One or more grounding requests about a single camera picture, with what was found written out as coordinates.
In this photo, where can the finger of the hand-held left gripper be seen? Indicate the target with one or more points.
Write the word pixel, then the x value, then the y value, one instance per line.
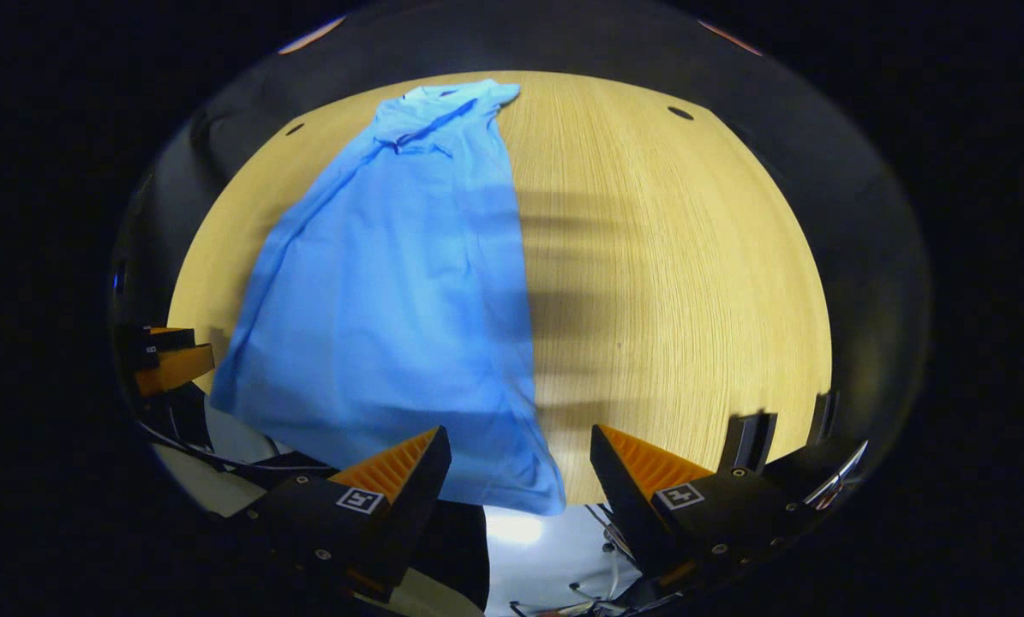
pixel 173 370
pixel 169 339

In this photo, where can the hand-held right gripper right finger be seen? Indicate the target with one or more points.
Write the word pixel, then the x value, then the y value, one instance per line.
pixel 623 506

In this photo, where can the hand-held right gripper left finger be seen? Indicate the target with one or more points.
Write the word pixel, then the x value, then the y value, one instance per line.
pixel 422 497

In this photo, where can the light blue T-shirt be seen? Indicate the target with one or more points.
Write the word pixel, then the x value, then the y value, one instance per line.
pixel 392 300

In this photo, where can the person's dark clothing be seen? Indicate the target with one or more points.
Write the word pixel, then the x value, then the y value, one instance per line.
pixel 456 557

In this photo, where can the black backdrop cloth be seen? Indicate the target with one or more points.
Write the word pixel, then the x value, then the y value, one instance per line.
pixel 563 43

